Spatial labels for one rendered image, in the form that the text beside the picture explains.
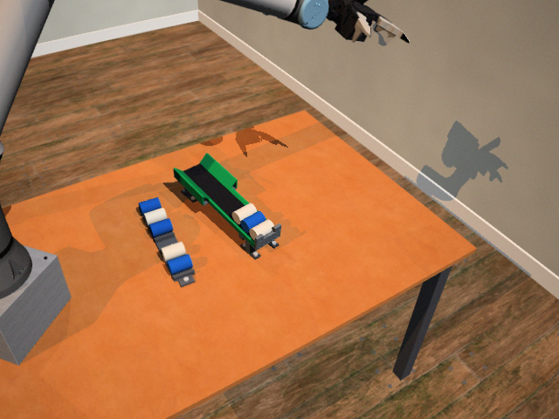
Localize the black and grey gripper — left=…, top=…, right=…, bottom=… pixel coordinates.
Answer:
left=326, top=0, right=410, bottom=46

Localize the grey end stop bar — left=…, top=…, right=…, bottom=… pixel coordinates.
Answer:
left=254, top=229, right=281, bottom=250

